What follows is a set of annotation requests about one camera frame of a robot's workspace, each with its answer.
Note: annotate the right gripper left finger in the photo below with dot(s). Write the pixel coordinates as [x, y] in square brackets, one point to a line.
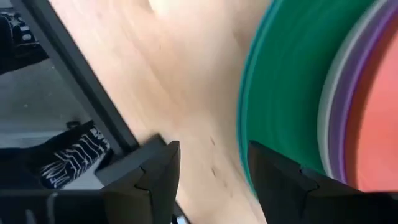
[155, 193]

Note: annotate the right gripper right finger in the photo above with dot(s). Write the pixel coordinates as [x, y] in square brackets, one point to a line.
[286, 193]

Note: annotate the cream plastic plate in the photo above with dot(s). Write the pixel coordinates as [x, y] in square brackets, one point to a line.
[323, 118]

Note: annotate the purple plastic plate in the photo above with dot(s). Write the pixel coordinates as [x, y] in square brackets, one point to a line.
[339, 118]

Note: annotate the dark green plastic plate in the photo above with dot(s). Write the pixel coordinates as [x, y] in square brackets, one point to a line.
[286, 93]

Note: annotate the orange plastic plate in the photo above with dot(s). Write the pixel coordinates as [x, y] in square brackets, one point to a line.
[379, 124]

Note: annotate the black white patterned cloth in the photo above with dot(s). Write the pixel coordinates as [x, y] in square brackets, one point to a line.
[77, 155]

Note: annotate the person's patterned black shoe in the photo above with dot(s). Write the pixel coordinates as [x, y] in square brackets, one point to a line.
[15, 46]

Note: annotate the black aluminium table frame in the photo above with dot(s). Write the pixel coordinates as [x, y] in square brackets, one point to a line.
[77, 71]

